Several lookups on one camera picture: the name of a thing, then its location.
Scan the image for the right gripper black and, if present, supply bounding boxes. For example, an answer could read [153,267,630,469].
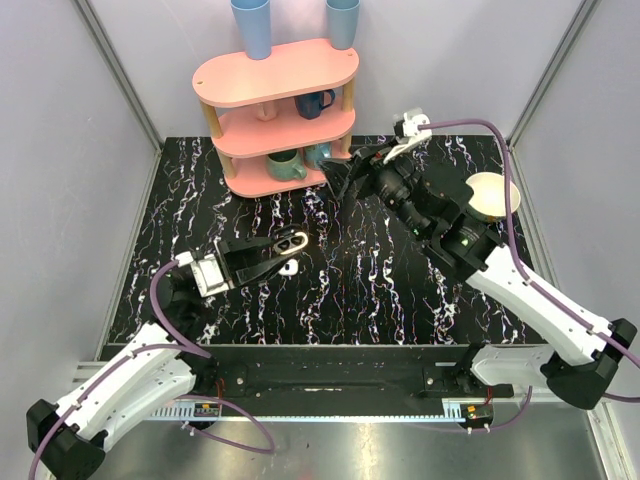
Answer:
[315,136,431,237]

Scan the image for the black earbud charging case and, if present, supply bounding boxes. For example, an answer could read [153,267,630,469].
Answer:
[273,231,309,256]

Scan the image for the white earbud charging case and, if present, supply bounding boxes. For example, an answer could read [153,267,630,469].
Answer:
[278,259,299,277]

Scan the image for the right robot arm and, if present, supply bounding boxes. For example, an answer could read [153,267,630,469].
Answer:
[321,148,637,410]

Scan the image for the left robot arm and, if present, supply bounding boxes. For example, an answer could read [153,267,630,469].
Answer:
[26,225,309,479]

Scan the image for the light blue butterfly mug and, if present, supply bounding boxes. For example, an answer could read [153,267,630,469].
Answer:
[303,142,332,170]

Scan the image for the green ceramic mug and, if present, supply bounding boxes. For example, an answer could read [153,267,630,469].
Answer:
[266,149,307,181]

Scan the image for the dark blue mug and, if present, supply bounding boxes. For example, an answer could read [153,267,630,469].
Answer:
[294,89,336,120]

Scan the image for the pink three-tier shelf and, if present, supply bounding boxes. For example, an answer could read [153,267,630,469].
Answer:
[192,38,360,198]

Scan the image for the pink mug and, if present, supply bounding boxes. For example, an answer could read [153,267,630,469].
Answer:
[255,101,278,122]

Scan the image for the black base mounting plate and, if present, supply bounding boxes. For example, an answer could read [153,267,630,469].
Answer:
[209,345,514,422]

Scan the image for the cream bowl green outside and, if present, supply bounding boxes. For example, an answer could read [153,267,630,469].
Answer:
[466,172,521,223]

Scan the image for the right light blue cup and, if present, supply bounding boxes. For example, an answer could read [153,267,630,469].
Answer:
[326,0,360,50]

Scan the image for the light blue cup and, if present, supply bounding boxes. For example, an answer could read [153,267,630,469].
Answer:
[326,0,360,50]
[230,0,272,60]

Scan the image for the left light blue cup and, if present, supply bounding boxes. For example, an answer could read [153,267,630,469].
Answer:
[230,0,272,60]

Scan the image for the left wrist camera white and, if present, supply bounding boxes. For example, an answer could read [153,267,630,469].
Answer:
[174,252,232,298]

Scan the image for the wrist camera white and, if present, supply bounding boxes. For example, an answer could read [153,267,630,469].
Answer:
[383,108,432,165]
[174,252,232,298]

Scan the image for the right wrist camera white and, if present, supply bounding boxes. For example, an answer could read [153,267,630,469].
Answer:
[383,108,432,165]

